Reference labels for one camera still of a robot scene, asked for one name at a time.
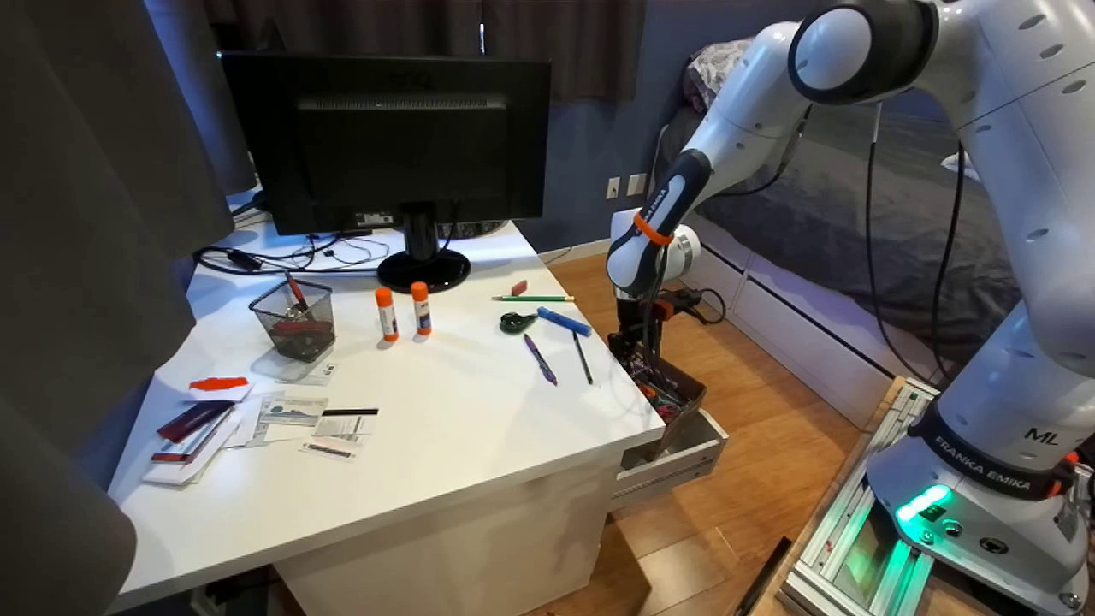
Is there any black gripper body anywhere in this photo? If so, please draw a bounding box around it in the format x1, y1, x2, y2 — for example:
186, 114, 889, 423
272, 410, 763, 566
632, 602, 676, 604
613, 283, 676, 342

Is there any dark slim pen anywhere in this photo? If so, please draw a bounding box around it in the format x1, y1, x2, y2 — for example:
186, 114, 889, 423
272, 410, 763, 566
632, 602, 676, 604
569, 328, 597, 388

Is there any green pencil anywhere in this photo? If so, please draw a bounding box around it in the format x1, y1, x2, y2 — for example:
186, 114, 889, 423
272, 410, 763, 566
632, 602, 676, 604
490, 292, 572, 308

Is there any white open drawer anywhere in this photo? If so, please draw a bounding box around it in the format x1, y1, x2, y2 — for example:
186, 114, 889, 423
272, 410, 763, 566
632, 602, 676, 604
610, 337, 731, 509

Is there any dark covered bed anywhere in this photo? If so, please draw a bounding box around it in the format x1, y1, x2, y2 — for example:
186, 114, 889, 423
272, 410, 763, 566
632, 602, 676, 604
613, 89, 1037, 430

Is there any orange capped glue stick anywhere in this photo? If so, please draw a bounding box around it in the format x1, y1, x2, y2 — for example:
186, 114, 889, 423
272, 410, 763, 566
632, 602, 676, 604
374, 283, 402, 350
408, 278, 437, 342

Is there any grey patterned pillow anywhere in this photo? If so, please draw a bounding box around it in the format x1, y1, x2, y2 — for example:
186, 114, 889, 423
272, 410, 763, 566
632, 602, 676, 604
679, 34, 790, 116

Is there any white drawer cabinet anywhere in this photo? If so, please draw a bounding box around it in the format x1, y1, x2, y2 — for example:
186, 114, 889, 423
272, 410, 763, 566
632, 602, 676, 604
269, 447, 627, 616

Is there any white card black stripe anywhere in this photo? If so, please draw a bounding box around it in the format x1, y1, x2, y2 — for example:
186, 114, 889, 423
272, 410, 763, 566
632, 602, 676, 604
304, 402, 382, 462

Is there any black computer monitor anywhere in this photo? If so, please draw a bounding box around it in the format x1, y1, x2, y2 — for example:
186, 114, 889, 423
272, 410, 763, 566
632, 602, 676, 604
217, 47, 554, 295

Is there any black mesh pen cup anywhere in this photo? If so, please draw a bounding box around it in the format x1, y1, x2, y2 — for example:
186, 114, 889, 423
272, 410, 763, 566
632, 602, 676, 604
247, 275, 338, 366

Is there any white paper slip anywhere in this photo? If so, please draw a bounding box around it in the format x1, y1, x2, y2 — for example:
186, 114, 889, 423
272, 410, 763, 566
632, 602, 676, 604
249, 391, 334, 442

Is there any orange utility knife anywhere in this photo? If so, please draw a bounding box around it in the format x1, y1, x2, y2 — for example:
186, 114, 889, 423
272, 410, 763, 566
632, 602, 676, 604
184, 372, 252, 397

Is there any red and black booklet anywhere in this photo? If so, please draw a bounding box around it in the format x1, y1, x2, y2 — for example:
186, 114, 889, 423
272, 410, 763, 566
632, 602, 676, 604
153, 397, 238, 446

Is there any white notepad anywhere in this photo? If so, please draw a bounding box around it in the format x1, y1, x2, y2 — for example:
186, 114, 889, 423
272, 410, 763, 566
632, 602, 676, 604
135, 394, 249, 494

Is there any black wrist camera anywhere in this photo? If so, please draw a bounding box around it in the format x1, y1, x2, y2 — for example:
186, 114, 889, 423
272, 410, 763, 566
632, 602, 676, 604
666, 283, 712, 328

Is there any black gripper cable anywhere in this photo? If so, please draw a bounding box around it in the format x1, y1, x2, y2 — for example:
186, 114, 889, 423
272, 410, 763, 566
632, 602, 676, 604
679, 283, 731, 335

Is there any orange arm strap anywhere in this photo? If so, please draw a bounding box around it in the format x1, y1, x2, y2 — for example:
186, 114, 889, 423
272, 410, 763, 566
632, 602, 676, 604
629, 212, 676, 253

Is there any dark green ring object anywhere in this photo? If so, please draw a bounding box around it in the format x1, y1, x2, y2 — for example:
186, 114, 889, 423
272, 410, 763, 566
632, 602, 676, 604
497, 308, 541, 337

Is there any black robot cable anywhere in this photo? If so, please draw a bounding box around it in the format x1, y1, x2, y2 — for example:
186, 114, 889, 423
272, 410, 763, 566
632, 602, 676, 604
858, 99, 902, 388
924, 134, 976, 388

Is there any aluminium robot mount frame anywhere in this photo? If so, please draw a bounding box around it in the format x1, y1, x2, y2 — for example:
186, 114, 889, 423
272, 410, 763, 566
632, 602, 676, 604
782, 372, 1095, 616

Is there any black desk cable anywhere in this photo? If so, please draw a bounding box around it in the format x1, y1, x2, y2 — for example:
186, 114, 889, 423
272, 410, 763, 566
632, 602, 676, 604
186, 232, 346, 282

